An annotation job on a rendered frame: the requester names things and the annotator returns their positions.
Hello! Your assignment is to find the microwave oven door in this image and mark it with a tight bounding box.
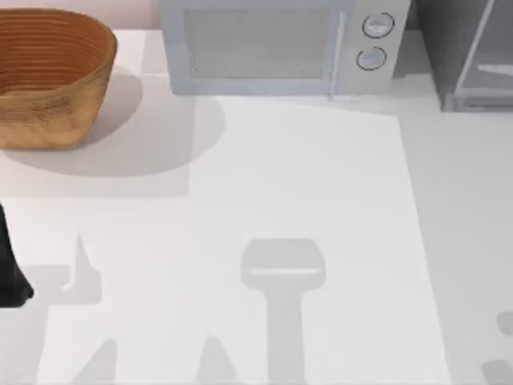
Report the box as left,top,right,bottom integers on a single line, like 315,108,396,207
157,0,342,97

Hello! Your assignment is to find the microwave knob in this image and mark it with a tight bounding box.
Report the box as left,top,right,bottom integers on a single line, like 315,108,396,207
362,11,396,39
355,45,388,72

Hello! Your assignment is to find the pale microwave oven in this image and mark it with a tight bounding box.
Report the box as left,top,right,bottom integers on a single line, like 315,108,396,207
156,0,413,99

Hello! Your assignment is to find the brown woven basket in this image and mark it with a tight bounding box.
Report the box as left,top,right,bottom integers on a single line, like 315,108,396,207
0,8,119,151

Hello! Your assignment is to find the grey cabinet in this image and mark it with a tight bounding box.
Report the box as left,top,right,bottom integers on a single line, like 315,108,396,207
415,0,513,113

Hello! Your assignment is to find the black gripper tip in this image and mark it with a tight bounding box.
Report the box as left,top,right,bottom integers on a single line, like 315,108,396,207
0,203,34,309

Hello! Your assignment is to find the microwave door handle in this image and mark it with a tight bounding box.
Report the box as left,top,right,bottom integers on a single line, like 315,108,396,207
329,10,346,101

